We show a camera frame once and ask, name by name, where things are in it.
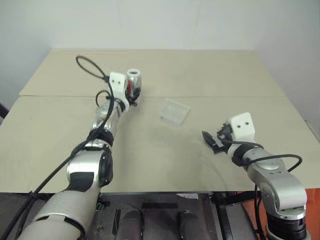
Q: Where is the clear square plastic container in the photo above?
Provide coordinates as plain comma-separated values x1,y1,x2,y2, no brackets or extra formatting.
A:
159,97,193,129

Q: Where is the grey metal base plate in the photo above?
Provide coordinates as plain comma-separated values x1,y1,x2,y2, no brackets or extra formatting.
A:
88,193,221,240

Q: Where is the black metal table frame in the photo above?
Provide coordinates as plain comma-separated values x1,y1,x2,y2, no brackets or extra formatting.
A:
94,190,266,240

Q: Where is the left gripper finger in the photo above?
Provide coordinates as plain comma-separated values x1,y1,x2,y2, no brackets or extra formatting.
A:
128,84,142,101

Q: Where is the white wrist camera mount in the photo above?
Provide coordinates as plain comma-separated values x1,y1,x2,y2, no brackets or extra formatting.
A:
229,112,256,141
109,71,131,114

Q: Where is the white paper label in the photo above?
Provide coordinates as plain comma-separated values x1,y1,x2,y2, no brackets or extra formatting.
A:
176,192,200,200

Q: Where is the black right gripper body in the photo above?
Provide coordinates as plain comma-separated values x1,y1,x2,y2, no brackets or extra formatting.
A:
218,131,237,151

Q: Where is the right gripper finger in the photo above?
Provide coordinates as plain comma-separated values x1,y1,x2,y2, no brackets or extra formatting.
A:
216,123,231,137
201,130,226,154

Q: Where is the black tape strip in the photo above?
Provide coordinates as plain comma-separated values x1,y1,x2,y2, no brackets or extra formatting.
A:
141,202,179,210

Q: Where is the dark rounded shape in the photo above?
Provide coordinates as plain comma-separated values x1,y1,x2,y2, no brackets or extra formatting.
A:
176,211,200,240
117,209,145,240

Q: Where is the black object at room edge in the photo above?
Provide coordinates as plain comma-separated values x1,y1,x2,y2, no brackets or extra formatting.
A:
0,101,10,119

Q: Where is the silver metal buckle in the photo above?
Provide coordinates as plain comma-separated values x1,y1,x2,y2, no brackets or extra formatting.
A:
96,201,111,213

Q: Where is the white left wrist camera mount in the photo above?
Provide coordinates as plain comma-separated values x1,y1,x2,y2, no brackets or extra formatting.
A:
109,71,131,114

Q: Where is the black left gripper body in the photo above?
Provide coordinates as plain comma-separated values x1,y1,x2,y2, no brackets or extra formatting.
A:
124,92,139,108

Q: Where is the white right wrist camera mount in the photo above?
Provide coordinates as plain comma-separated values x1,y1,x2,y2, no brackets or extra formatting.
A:
229,112,256,141

